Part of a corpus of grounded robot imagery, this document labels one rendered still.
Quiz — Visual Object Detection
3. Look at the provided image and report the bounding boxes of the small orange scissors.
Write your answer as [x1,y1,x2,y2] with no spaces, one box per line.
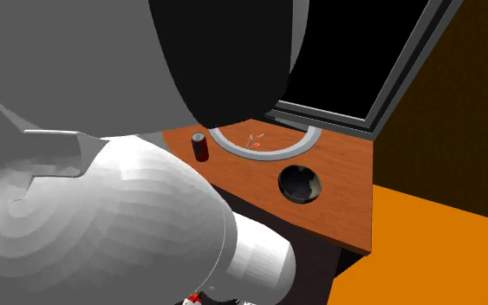
[244,132,266,150]

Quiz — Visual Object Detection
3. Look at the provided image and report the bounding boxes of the black bowl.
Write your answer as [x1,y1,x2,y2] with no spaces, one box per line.
[277,164,323,205]

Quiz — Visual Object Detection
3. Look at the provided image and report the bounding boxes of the red drink can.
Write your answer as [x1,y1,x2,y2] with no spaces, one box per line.
[190,132,211,164]

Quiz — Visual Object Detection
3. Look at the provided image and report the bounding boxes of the brown wooden table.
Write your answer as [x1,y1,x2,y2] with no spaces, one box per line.
[161,118,374,305]

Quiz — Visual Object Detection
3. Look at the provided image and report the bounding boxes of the grey framed black screen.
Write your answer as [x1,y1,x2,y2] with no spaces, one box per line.
[264,0,465,141]

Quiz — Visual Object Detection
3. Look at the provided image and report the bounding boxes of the grey ring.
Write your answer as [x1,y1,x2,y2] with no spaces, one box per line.
[207,122,323,162]

